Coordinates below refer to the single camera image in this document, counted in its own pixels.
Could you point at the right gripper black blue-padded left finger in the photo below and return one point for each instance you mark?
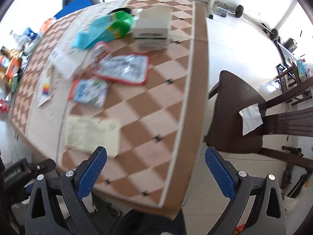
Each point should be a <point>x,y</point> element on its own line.
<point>55,205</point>

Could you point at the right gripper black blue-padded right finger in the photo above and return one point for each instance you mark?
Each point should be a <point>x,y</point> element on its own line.
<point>267,215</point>

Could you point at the white green cardboard box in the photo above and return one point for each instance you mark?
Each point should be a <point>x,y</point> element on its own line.
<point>152,28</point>

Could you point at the cream paper sheet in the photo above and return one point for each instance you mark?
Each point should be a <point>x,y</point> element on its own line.
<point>84,133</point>

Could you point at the black fuzzy trouser leg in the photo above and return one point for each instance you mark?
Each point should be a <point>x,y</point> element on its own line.
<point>135,222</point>

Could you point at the red drink can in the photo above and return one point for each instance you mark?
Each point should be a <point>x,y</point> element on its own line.
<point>4,106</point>

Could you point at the white paper with colour squares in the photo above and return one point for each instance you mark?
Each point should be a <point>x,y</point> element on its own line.
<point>46,84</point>

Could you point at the dark wooden chair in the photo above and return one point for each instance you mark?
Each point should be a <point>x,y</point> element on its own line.
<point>239,120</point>

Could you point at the white tissue on chair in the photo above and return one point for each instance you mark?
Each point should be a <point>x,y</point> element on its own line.
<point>251,118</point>

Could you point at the blue white snack packet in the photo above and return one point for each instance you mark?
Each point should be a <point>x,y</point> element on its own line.
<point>89,92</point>

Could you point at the orange snack package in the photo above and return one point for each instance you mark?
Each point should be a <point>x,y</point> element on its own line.
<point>13,68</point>

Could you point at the checkered dining table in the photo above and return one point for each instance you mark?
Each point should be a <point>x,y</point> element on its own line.
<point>161,120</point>

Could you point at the red rimmed foil snack bag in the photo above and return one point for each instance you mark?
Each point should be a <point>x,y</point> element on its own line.
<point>129,69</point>

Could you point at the blue green plastic bag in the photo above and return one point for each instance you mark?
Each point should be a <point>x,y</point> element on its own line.
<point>106,28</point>

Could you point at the black barbell weights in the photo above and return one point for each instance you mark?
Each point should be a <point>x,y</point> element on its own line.
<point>273,33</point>

